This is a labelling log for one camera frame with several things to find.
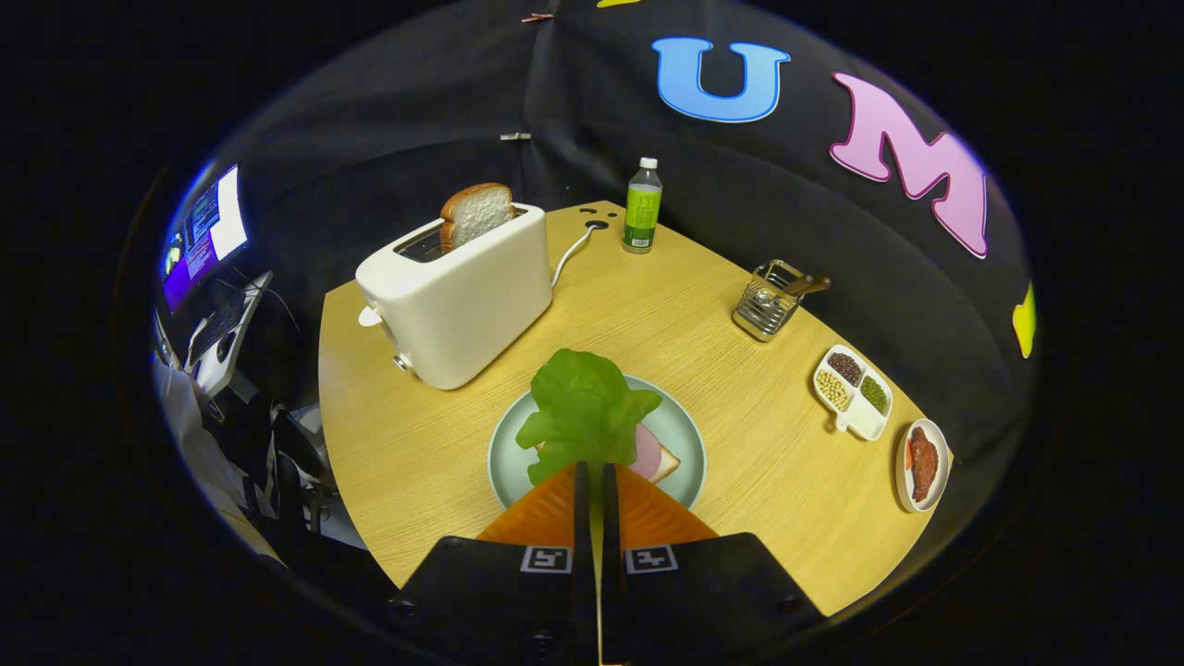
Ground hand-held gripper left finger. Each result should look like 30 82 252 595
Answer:
388 461 598 666

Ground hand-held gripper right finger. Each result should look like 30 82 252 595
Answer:
601 461 826 666

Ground green lettuce leaf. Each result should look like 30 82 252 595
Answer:
515 349 664 487

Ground toasted bread slice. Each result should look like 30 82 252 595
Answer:
438 182 517 255

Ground pink ham slice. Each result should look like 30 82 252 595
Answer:
632 424 663 482

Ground pale green plate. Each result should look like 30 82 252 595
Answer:
487 375 708 512

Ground white toaster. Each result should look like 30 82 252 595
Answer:
355 203 554 391

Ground white divided dish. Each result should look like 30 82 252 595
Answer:
813 344 894 442

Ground dark office chair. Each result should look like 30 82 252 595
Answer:
264 402 371 554

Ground green label drink bottle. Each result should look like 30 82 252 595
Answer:
622 156 664 255

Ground red cooked meat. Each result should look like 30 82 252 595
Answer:
905 425 940 504

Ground round plate with meat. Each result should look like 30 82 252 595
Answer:
894 418 951 514

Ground black backdrop cloth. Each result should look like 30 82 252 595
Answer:
213 0 1037 463

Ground white side desk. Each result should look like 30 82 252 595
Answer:
153 270 276 401

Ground black keyboard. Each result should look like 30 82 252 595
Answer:
188 294 243 364

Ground computer monitor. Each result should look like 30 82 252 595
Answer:
159 164 251 315

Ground metal wire utensil holder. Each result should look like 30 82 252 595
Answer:
733 259 808 343

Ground white toaster cable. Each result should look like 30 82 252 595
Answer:
551 220 602 290

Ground wooden handle spoon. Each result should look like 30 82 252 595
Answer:
754 276 832 311

